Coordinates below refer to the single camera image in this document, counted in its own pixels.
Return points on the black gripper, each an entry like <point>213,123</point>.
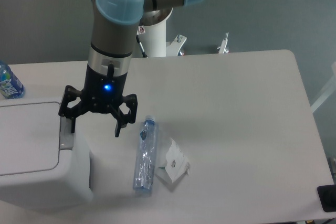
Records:
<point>103,93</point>

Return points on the white trash can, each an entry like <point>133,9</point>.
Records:
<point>43,163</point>

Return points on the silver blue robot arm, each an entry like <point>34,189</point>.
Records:
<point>113,36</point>

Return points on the crushed clear plastic bottle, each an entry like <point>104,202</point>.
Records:
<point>146,156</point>

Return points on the blue labelled water bottle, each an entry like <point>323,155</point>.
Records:
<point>11,87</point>

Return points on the crumpled white paper carton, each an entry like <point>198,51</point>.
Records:
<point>172,163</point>

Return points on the black device at table edge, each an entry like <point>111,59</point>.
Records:
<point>327,197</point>

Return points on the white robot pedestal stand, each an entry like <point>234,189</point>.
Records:
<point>151,37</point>

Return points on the white frame bar right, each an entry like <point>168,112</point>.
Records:
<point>325,92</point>

